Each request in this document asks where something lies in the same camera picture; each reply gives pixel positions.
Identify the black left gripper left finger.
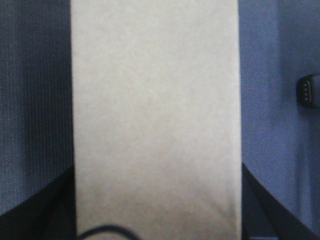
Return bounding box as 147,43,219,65
0,167,76,240

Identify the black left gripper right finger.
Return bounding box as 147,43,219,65
242,165,320,240

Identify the small brown cardboard package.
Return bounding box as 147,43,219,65
71,0,241,240

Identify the orange black barcode scanner gun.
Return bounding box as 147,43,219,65
296,73,320,109

